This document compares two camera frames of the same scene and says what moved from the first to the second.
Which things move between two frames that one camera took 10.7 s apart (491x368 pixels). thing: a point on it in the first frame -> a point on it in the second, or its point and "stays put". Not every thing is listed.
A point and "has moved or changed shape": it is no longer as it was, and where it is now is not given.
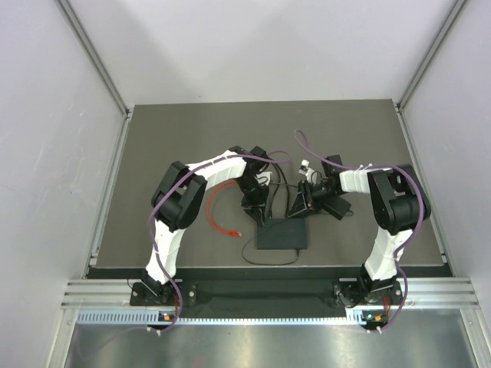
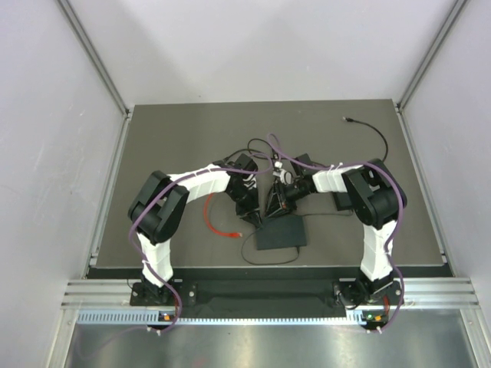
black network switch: (282, 234) stays put
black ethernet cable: (271, 159) has moved or changed shape
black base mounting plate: (259, 298) stays put
